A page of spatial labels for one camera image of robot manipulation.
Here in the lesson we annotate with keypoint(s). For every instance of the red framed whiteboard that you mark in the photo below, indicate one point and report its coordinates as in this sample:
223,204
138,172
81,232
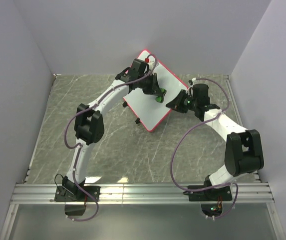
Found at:
150,112

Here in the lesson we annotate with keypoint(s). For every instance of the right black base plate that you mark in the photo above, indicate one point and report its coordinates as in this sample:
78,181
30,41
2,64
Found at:
210,195

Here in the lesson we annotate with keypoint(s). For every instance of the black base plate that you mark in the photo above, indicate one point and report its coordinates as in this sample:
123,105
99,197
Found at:
210,195
64,195

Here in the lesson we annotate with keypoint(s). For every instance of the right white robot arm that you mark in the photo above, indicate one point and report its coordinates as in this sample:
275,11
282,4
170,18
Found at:
243,151

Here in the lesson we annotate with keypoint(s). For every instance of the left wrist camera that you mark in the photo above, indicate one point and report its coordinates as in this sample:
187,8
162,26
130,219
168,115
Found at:
139,67

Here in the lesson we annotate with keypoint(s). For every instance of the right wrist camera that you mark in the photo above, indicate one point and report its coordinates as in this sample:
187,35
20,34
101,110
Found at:
200,91

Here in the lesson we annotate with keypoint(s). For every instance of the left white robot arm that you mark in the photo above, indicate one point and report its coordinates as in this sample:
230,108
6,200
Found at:
89,125

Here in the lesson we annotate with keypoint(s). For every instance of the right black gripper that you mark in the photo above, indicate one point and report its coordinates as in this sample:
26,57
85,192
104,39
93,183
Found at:
175,104

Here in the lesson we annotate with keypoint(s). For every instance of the aluminium mounting rail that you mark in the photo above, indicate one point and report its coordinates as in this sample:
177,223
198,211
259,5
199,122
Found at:
143,194

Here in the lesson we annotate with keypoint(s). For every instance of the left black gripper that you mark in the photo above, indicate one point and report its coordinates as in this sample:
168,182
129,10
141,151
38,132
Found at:
154,81

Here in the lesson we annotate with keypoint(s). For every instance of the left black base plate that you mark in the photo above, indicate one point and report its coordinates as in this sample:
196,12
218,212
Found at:
64,195

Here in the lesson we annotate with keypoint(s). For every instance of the green whiteboard eraser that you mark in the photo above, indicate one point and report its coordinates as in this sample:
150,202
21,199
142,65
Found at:
160,98

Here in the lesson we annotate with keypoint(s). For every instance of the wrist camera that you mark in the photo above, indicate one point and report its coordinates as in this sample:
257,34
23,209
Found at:
139,67
200,91

